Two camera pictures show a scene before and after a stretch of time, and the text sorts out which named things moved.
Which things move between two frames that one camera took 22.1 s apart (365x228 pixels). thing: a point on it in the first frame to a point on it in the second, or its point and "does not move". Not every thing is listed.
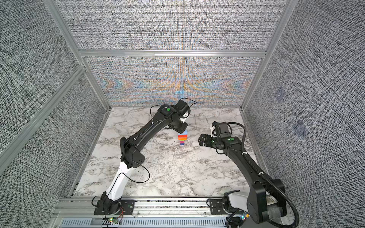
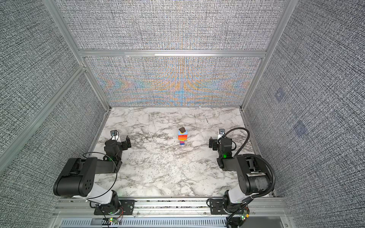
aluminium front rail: [150, 212] does not move
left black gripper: [185, 125] to [124, 146]
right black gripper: [207, 143] to [215, 142]
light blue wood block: [185, 132] does not move
